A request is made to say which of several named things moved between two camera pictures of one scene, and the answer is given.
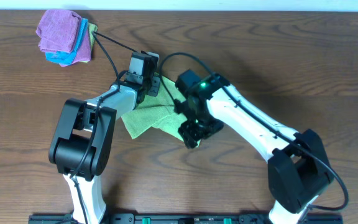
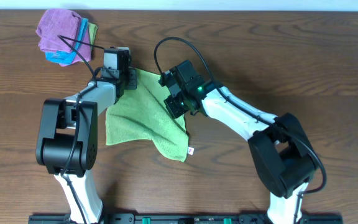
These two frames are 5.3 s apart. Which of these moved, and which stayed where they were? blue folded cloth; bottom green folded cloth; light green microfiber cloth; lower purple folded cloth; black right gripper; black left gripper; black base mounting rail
Moved: light green microfiber cloth; black left gripper; black right gripper
Stayed: bottom green folded cloth; blue folded cloth; lower purple folded cloth; black base mounting rail
